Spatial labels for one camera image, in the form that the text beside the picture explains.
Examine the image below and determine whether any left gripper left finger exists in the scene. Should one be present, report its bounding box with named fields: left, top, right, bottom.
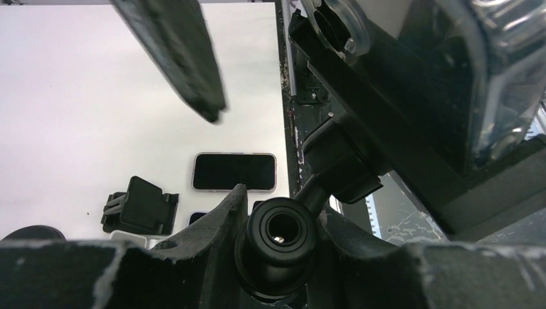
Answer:
left=149, top=183, right=249, bottom=309

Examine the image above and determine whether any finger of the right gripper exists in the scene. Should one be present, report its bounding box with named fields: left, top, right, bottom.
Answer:
left=111, top=0, right=227, bottom=124

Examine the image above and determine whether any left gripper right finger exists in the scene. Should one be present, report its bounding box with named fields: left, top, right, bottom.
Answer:
left=306, top=209, right=406, bottom=308

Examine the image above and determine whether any purple case phone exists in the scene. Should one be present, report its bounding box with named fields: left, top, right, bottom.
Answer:
left=187, top=212, right=208, bottom=227

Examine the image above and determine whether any black folding stand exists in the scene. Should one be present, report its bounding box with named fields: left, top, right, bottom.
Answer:
left=100, top=176, right=180, bottom=236

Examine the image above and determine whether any black tall round stand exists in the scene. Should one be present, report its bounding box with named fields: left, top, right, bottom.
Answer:
left=2, top=225, right=66, bottom=241

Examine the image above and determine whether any white silver folding stand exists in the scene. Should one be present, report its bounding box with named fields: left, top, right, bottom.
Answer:
left=109, top=230, right=167, bottom=249

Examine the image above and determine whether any white case phone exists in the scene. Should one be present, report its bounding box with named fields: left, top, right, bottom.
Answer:
left=301, top=1, right=545, bottom=173

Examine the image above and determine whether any light blue cable duct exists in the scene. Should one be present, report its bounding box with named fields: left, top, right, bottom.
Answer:
left=366, top=194, right=385, bottom=240

